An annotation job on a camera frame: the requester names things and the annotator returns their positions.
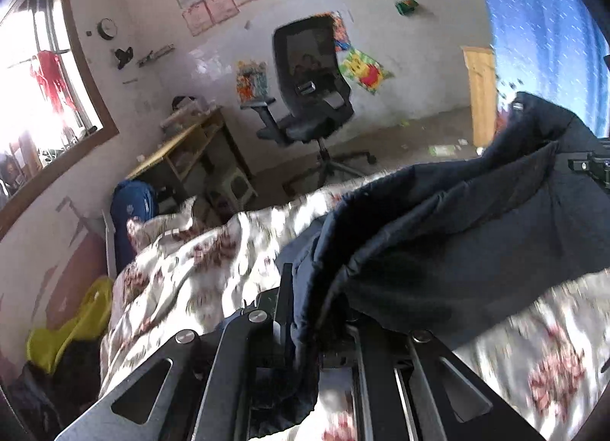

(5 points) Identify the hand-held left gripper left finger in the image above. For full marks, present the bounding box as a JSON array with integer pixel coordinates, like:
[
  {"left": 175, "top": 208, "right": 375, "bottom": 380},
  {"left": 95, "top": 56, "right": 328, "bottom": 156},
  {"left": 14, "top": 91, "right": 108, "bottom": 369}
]
[{"left": 55, "top": 262, "right": 296, "bottom": 441}]

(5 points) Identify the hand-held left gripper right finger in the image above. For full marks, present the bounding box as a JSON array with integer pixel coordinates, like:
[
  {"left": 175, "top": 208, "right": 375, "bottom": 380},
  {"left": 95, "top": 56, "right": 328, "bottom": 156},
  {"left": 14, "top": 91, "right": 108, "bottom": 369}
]
[{"left": 324, "top": 321, "right": 546, "bottom": 441}]

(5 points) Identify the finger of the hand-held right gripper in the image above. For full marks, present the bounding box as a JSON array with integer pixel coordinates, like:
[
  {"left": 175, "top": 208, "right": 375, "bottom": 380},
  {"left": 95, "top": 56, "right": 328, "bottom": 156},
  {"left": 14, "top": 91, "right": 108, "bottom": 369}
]
[{"left": 567, "top": 138, "right": 610, "bottom": 194}]

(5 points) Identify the navy padded jacket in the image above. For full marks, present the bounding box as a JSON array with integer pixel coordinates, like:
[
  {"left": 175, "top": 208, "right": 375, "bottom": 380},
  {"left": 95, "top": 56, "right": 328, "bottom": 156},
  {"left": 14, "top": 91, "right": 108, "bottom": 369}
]
[{"left": 248, "top": 92, "right": 610, "bottom": 437}]

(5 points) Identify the floral satin bedspread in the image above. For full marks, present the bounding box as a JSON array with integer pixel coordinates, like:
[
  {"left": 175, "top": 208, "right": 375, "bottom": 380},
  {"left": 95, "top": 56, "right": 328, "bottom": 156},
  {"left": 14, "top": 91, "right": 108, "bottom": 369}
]
[{"left": 98, "top": 169, "right": 610, "bottom": 441}]

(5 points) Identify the plastic stool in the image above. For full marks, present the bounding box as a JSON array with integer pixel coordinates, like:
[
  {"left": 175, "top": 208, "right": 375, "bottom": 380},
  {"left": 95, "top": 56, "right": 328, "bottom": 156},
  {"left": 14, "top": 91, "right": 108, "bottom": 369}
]
[{"left": 207, "top": 169, "right": 258, "bottom": 217}]

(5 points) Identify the blue printed curtain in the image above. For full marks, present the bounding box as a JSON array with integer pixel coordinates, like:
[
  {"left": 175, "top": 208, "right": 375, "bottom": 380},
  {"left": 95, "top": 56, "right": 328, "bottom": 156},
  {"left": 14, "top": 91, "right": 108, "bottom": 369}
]
[{"left": 464, "top": 0, "right": 610, "bottom": 137}]

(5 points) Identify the blue backpack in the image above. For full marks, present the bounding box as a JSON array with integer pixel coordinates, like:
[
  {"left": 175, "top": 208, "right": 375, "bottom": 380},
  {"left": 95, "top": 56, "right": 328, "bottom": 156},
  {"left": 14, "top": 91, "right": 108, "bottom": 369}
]
[{"left": 111, "top": 180, "right": 158, "bottom": 275}]

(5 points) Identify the white bed board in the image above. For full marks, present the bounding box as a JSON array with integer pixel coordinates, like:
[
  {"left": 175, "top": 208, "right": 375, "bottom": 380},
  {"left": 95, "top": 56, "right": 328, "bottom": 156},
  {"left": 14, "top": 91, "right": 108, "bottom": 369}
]
[{"left": 101, "top": 209, "right": 120, "bottom": 280}]

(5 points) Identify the yellow cloth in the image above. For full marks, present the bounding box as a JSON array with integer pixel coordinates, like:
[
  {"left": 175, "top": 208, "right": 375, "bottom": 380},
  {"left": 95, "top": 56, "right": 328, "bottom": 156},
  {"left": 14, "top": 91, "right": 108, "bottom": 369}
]
[{"left": 26, "top": 276, "right": 115, "bottom": 375}]

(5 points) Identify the wooden desk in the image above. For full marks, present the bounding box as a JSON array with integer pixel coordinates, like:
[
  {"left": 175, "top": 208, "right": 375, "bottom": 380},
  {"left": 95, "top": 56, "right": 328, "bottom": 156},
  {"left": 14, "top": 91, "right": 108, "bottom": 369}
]
[{"left": 125, "top": 107, "right": 253, "bottom": 198}]

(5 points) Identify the dark cloth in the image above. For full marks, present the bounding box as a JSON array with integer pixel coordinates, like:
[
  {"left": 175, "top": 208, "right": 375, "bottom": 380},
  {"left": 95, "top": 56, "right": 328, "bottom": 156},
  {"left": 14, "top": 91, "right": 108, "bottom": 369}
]
[{"left": 10, "top": 341, "right": 103, "bottom": 441}]

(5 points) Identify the yellow bear poster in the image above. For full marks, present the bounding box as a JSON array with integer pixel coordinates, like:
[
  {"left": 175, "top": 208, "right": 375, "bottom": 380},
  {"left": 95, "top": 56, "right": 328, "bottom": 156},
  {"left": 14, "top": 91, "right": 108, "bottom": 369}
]
[{"left": 342, "top": 47, "right": 395, "bottom": 95}]

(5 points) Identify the black office chair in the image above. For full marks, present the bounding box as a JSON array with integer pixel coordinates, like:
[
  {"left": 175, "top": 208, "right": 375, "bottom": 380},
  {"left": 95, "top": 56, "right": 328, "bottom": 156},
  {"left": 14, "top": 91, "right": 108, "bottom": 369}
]
[{"left": 241, "top": 16, "right": 377, "bottom": 187}]

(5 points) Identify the cartoon character poster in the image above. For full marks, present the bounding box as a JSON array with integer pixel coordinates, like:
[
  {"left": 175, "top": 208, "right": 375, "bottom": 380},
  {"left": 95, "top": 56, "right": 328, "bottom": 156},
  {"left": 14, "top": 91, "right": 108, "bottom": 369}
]
[{"left": 331, "top": 12, "right": 352, "bottom": 52}]

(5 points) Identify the brown framed window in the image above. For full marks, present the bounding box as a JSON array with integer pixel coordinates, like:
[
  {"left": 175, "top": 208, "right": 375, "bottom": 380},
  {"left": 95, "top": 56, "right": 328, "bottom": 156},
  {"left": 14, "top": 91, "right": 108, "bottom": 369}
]
[{"left": 0, "top": 0, "right": 120, "bottom": 238}]

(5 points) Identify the red hanging decoration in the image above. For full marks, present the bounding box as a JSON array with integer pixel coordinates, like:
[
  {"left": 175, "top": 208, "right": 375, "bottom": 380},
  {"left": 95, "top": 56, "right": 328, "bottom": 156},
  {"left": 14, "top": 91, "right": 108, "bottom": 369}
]
[{"left": 29, "top": 51, "right": 72, "bottom": 113}]

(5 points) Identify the colourful wall poster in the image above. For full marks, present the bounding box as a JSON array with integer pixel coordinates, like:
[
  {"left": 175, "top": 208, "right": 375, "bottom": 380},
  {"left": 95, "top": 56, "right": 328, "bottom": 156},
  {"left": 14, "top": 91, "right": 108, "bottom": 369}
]
[{"left": 236, "top": 60, "right": 268, "bottom": 105}]

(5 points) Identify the small wall rack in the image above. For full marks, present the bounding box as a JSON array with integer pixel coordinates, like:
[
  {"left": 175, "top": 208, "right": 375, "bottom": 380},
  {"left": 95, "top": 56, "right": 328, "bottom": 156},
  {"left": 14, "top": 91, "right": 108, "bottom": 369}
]
[{"left": 136, "top": 43, "right": 175, "bottom": 66}]

